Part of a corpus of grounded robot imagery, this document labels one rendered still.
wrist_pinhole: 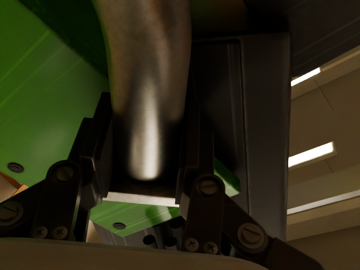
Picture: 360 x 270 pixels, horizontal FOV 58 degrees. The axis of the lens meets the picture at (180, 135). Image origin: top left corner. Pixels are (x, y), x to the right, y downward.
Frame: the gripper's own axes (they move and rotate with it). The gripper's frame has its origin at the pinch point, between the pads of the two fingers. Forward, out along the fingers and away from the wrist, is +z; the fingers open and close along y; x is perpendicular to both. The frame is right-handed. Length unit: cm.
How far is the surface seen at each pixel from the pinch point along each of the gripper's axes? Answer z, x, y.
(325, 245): 183, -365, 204
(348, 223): 202, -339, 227
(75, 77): 2.8, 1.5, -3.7
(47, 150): 2.7, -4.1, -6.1
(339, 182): 165, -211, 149
